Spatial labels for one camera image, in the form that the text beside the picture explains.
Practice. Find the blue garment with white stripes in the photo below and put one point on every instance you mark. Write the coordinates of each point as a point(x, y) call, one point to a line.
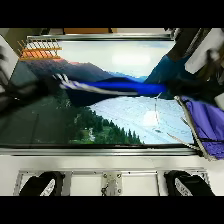
point(133, 88)

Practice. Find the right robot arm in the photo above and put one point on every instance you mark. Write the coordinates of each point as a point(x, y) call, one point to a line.
point(196, 86)

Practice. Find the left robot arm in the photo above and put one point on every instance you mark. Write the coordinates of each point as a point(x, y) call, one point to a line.
point(23, 93)

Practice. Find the pale clothes hanger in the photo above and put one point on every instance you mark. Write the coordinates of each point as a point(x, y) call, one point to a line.
point(195, 131)

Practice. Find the teal garment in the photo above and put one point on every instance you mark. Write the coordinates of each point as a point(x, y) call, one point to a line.
point(166, 71)

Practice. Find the purple garment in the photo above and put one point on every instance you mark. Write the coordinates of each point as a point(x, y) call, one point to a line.
point(208, 123)

